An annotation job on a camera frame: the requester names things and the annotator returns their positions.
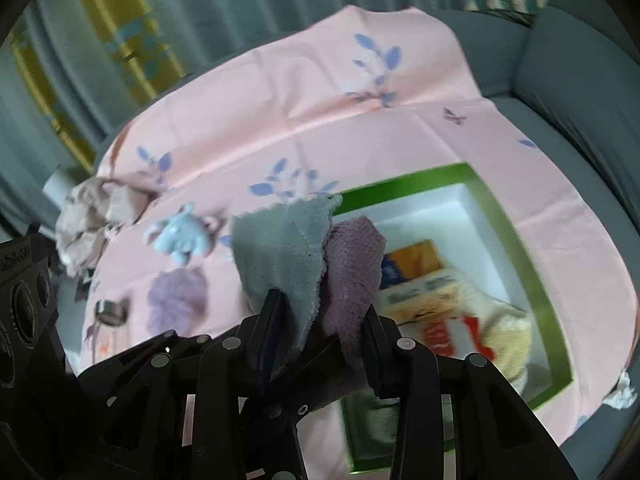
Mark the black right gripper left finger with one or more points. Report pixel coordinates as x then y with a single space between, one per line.
197 408

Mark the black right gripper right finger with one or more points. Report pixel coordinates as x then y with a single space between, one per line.
496 434

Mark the grey and mauve towel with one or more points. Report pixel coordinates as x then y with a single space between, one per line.
329 271

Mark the blue plush elephant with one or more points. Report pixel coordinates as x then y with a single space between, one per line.
184 235

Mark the yellow fluffy towel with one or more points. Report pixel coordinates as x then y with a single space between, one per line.
505 330

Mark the green fluffy towel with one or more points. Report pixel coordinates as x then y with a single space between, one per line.
372 424

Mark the black metal tin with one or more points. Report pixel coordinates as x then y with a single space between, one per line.
112 313

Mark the blue orange snack pack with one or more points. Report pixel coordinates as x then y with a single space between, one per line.
421 295

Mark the crumpled beige paper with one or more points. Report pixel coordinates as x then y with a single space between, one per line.
93 213

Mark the green cardboard box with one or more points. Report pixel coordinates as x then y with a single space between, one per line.
453 208

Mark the pink floral cloth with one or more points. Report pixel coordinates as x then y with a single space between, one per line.
341 105

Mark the teal sofa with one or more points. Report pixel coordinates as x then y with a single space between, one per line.
555 135

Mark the teal curtain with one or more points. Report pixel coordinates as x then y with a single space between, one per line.
74 71

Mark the striped cushion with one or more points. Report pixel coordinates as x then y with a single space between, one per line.
522 12

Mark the black camera box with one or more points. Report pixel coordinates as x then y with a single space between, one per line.
29 339

